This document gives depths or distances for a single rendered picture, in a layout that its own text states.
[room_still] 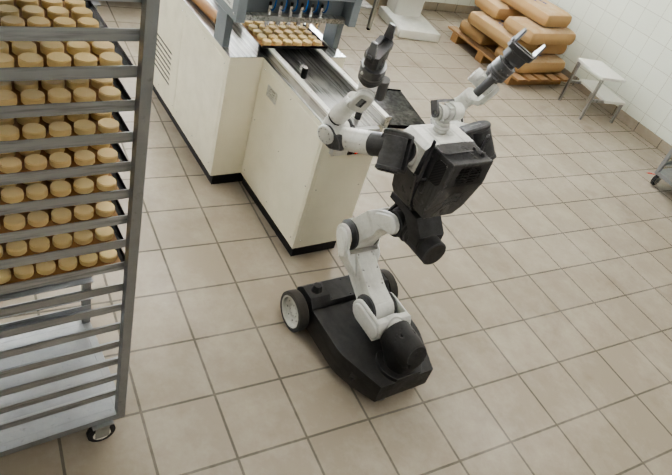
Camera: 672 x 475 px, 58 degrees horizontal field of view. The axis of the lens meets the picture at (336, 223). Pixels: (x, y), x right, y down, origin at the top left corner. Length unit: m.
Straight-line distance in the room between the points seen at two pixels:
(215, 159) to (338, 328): 1.31
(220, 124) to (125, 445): 1.75
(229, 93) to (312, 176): 0.71
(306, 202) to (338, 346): 0.76
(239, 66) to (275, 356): 1.49
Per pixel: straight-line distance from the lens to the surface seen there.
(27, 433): 2.44
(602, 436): 3.35
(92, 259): 1.91
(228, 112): 3.44
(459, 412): 3.00
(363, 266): 2.79
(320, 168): 2.97
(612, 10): 7.10
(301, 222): 3.16
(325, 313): 2.87
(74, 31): 1.46
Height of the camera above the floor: 2.21
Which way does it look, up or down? 37 degrees down
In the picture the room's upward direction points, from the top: 19 degrees clockwise
